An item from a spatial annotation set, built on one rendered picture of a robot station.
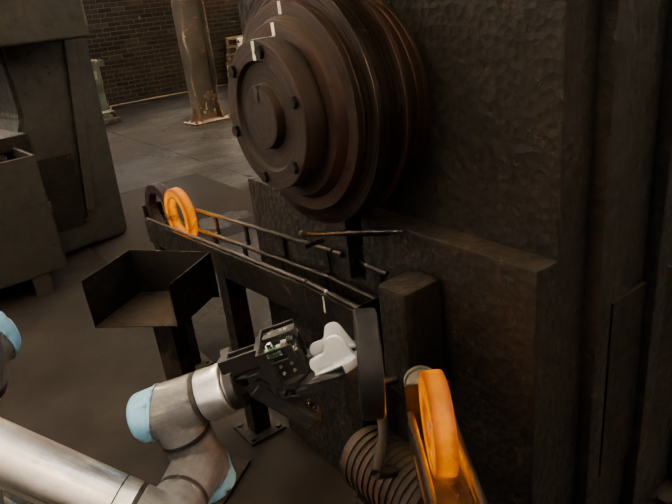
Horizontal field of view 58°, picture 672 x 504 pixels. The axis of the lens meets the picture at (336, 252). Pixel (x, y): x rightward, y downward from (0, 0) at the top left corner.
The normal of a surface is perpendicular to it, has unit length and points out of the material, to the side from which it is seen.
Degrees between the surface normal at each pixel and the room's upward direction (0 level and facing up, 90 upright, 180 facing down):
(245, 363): 90
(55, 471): 43
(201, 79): 90
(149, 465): 0
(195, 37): 90
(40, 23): 90
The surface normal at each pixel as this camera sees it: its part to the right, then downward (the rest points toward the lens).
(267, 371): 0.04, 0.39
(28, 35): 0.70, 0.21
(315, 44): -0.06, -0.30
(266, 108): -0.80, 0.31
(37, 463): 0.26, -0.48
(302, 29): -0.18, -0.47
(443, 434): -0.02, -0.07
